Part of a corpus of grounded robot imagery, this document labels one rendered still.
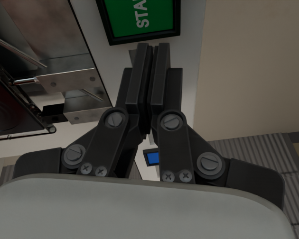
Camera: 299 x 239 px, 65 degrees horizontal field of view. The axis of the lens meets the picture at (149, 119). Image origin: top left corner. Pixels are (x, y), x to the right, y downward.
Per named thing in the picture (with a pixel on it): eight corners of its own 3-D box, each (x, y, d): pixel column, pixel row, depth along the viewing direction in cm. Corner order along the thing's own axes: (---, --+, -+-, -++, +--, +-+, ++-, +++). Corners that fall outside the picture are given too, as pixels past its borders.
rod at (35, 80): (14, 81, 32) (12, 89, 31) (8, 74, 30) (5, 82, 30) (48, 77, 31) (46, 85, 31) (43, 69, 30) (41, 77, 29)
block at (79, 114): (72, 110, 39) (71, 126, 38) (64, 98, 36) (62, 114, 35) (119, 104, 39) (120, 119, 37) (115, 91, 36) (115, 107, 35)
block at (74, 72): (51, 78, 33) (48, 95, 31) (38, 60, 30) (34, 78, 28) (107, 70, 32) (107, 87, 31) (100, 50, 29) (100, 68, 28)
